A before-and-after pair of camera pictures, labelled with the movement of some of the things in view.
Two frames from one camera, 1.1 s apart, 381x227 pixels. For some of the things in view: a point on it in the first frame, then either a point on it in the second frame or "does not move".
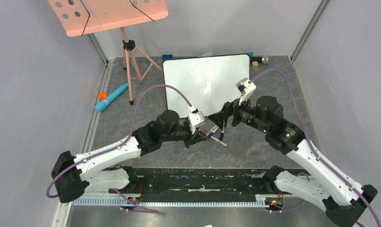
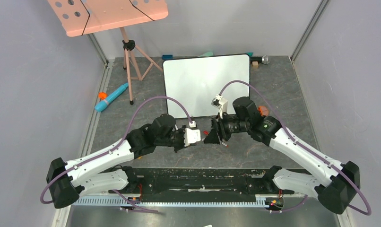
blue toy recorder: [101, 105] does not move
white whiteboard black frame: [207, 82] does not move
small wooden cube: [255, 65] does not move
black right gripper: [235, 114] to [217, 131]
